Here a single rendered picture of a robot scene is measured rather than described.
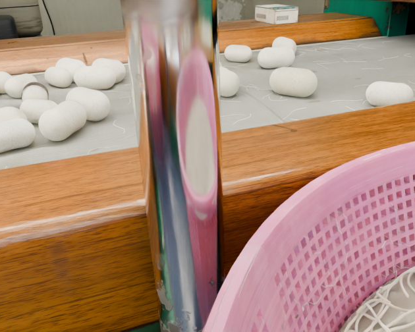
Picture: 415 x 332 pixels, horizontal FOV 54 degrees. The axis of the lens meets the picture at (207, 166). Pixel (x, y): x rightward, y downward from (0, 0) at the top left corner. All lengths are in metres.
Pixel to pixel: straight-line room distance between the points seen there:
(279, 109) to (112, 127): 0.12
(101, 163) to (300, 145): 0.08
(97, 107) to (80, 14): 2.13
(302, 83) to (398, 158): 0.17
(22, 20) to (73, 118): 0.97
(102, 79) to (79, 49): 0.13
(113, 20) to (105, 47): 1.94
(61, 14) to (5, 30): 1.34
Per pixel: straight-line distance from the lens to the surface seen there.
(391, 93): 0.31
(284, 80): 0.33
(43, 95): 0.34
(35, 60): 0.49
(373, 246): 0.17
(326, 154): 0.17
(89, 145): 0.26
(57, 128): 0.26
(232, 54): 0.46
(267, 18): 0.59
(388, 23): 0.64
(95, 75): 0.38
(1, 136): 0.26
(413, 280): 0.18
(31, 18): 1.23
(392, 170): 0.17
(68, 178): 0.16
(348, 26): 0.62
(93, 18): 2.42
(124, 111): 0.32
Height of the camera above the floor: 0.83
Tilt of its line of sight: 26 degrees down
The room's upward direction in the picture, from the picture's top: 2 degrees counter-clockwise
